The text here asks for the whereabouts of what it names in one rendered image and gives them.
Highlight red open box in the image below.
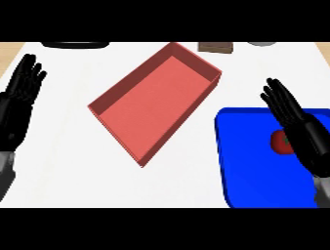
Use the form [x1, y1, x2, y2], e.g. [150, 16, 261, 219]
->
[87, 42, 224, 169]

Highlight brown block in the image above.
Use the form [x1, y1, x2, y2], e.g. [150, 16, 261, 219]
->
[197, 42, 233, 55]

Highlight black round object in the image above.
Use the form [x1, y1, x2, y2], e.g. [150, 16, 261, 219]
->
[40, 41, 110, 50]

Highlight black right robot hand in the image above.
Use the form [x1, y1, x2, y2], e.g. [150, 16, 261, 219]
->
[259, 77, 330, 179]

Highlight grey round object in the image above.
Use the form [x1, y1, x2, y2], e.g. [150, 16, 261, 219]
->
[246, 41, 277, 47]

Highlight blue tray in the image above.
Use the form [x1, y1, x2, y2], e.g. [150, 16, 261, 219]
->
[213, 106, 330, 209]

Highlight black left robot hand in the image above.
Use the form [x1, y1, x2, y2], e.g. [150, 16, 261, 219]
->
[0, 53, 48, 154]

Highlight red tomato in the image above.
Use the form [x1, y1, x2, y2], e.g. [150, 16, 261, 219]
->
[269, 129, 296, 155]

